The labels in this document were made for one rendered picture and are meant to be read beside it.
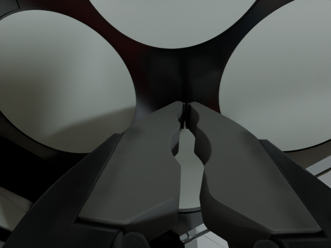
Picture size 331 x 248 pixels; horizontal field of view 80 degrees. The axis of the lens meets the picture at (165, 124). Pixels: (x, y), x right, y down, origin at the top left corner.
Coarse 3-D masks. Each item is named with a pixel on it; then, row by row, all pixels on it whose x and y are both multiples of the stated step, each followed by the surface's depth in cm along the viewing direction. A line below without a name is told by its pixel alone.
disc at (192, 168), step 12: (180, 132) 14; (180, 144) 15; (192, 144) 15; (180, 156) 15; (192, 156) 15; (192, 168) 16; (192, 180) 17; (180, 192) 18; (192, 192) 18; (180, 204) 19; (192, 204) 19
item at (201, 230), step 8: (328, 160) 15; (312, 168) 16; (320, 168) 15; (328, 168) 15; (320, 176) 16; (192, 232) 21; (200, 232) 20; (208, 232) 20; (184, 240) 22; (192, 240) 21
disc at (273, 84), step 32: (320, 0) 10; (256, 32) 11; (288, 32) 11; (320, 32) 10; (256, 64) 12; (288, 64) 11; (320, 64) 11; (224, 96) 13; (256, 96) 13; (288, 96) 12; (320, 96) 12; (256, 128) 14; (288, 128) 14; (320, 128) 14
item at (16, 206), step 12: (12, 144) 19; (36, 156) 20; (48, 168) 21; (0, 192) 16; (12, 192) 16; (0, 204) 15; (12, 204) 16; (24, 204) 16; (0, 216) 15; (12, 216) 15; (0, 228) 15; (12, 228) 15
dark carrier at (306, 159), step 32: (0, 0) 10; (32, 0) 10; (64, 0) 10; (256, 0) 10; (288, 0) 10; (224, 32) 11; (128, 64) 12; (160, 64) 12; (192, 64) 12; (224, 64) 12; (160, 96) 13; (192, 96) 13; (0, 128) 15; (64, 160) 16; (320, 160) 15; (192, 224) 20
